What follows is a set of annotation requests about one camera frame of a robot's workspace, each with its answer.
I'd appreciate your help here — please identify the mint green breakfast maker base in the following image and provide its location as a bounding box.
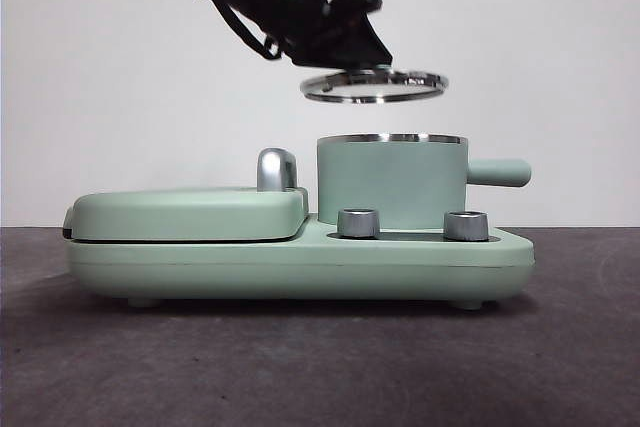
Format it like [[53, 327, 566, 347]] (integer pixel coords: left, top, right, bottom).
[[64, 213, 535, 310]]

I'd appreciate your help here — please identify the black looped gripper cable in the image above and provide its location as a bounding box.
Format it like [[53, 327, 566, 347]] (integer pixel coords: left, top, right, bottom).
[[214, 0, 282, 61]]

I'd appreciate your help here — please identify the silver control knob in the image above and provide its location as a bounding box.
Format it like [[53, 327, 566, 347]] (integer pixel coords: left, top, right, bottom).
[[337, 208, 381, 239], [443, 210, 490, 242]]

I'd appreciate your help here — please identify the chrome griddle lid handle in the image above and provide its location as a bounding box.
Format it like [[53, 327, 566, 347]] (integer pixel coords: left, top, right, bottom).
[[256, 147, 300, 193]]

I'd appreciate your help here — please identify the glass pot lid green knob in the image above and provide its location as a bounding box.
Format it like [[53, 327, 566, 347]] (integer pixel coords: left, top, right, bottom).
[[300, 62, 450, 104]]

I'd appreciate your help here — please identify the mint green griddle lid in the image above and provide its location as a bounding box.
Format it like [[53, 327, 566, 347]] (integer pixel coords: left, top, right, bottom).
[[62, 185, 311, 244]]

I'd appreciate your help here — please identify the mint green pot with handle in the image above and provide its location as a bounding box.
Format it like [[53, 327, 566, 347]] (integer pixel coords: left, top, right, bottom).
[[316, 132, 533, 229]]

